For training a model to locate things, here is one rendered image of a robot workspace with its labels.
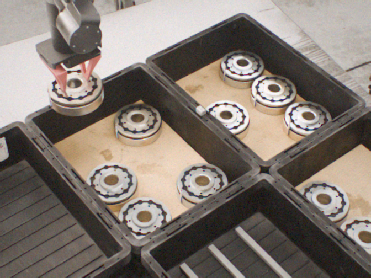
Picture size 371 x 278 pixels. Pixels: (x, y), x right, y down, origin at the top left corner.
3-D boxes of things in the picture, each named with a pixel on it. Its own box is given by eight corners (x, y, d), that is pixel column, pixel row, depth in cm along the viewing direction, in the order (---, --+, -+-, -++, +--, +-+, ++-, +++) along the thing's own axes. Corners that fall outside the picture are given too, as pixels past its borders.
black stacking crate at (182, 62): (143, 99, 161) (142, 62, 153) (239, 49, 174) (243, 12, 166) (258, 206, 141) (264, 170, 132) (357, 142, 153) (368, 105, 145)
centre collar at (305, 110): (292, 115, 152) (292, 113, 151) (309, 106, 154) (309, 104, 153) (306, 128, 149) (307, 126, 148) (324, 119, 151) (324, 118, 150)
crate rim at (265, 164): (142, 67, 154) (141, 59, 153) (242, 18, 167) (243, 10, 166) (263, 177, 133) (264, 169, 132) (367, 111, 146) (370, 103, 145)
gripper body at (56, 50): (103, 49, 124) (100, 16, 119) (54, 72, 120) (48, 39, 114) (84, 31, 128) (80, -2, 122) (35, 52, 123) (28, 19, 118)
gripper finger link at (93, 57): (105, 84, 130) (101, 45, 123) (72, 100, 127) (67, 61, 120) (86, 64, 134) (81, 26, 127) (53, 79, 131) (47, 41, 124)
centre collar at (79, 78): (56, 83, 130) (56, 81, 130) (79, 73, 132) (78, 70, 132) (70, 97, 128) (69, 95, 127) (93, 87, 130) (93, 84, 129)
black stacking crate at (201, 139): (30, 157, 148) (22, 119, 140) (142, 99, 161) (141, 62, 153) (138, 285, 128) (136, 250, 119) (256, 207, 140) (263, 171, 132)
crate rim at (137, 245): (22, 126, 141) (20, 117, 140) (141, 68, 154) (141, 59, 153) (136, 257, 120) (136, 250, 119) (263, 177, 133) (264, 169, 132)
